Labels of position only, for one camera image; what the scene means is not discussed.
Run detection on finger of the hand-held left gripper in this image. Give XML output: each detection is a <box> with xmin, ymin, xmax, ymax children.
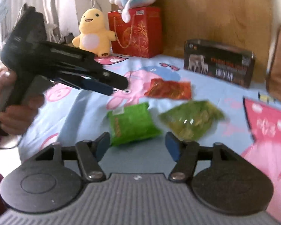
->
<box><xmin>54</xmin><ymin>76</ymin><xmax>114</xmax><ymax>96</ymax></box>
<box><xmin>94</xmin><ymin>68</ymin><xmax>129</xmax><ymax>91</ymax></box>

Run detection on wooden headboard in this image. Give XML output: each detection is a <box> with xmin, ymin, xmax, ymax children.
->
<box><xmin>108</xmin><ymin>0</ymin><xmax>275</xmax><ymax>85</ymax></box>

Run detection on pig print bed sheet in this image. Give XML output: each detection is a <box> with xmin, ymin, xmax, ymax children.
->
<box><xmin>17</xmin><ymin>52</ymin><xmax>281</xmax><ymax>225</ymax></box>

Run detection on yellow plush toy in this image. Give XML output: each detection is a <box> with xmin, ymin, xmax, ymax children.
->
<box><xmin>72</xmin><ymin>7</ymin><xmax>117</xmax><ymax>58</ymax></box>

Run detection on red gift bag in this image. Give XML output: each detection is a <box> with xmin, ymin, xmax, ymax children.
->
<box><xmin>108</xmin><ymin>7</ymin><xmax>164</xmax><ymax>59</ymax></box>

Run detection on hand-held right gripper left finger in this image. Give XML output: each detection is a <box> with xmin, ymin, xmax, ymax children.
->
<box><xmin>34</xmin><ymin>132</ymin><xmax>111</xmax><ymax>182</ymax></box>

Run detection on person's left hand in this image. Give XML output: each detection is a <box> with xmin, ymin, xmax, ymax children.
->
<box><xmin>0</xmin><ymin>70</ymin><xmax>46</xmax><ymax>135</ymax></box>

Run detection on red snack packet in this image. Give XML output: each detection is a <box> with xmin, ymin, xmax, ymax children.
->
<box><xmin>144</xmin><ymin>78</ymin><xmax>193</xmax><ymax>100</ymax></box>

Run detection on white curtain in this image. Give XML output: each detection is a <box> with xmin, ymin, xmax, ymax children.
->
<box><xmin>0</xmin><ymin>0</ymin><xmax>89</xmax><ymax>52</ymax></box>

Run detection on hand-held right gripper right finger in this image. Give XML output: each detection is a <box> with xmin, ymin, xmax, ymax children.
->
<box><xmin>165</xmin><ymin>131</ymin><xmax>243</xmax><ymax>183</ymax></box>

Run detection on black sheep print box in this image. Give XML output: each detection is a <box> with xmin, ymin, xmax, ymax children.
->
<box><xmin>183</xmin><ymin>39</ymin><xmax>256</xmax><ymax>89</ymax></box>

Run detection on bright green snack packet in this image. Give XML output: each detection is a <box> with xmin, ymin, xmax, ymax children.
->
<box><xmin>107</xmin><ymin>102</ymin><xmax>162</xmax><ymax>146</ymax></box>

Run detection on translucent green snack packet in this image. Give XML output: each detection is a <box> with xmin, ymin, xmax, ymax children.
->
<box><xmin>159</xmin><ymin>100</ymin><xmax>225</xmax><ymax>141</ymax></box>

